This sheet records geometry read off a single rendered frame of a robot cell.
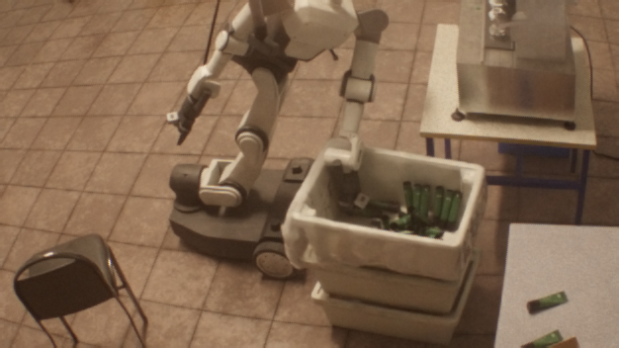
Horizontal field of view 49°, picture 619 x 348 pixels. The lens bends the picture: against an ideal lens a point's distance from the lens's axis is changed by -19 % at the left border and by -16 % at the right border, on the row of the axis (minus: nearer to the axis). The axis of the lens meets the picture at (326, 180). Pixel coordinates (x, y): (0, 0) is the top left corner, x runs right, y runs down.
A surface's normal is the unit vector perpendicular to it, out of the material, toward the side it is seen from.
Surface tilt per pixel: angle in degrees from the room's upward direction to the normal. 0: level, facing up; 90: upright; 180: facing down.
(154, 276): 0
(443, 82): 0
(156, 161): 0
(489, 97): 90
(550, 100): 90
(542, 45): 90
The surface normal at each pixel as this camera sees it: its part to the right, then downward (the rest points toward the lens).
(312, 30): 0.18, 0.85
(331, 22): 0.51, 0.25
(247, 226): -0.13, -0.72
